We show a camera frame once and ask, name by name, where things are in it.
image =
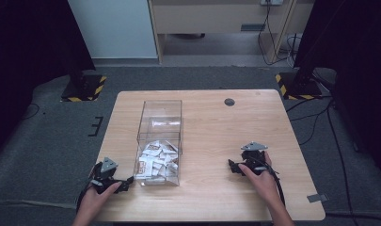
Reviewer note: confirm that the grey tape strip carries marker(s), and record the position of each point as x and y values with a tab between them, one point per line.
317	198

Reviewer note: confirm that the grey table grommet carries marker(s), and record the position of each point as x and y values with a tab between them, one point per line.
229	102

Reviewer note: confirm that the black stand base striped edge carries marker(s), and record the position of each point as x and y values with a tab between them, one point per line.
84	88
299	86

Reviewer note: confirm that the black curtain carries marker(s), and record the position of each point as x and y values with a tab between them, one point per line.
28	62
351	62

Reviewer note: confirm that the person's left hand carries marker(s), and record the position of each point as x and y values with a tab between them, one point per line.
95	197

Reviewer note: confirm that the pile of white packets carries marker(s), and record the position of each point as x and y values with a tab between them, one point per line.
158	160

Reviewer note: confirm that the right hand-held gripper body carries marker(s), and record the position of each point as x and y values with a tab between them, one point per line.
254	157

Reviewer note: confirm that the person's right hand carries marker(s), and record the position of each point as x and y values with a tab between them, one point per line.
265	185

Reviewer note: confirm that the white power strip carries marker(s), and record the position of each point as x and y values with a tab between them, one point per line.
271	2

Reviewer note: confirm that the white panel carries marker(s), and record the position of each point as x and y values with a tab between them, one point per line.
113	28

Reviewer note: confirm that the beige wooden cabinet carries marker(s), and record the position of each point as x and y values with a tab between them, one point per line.
210	19

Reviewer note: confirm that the clear plastic box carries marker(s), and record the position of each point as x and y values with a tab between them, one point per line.
160	125

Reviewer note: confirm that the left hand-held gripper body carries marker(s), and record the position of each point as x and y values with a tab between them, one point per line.
104	175

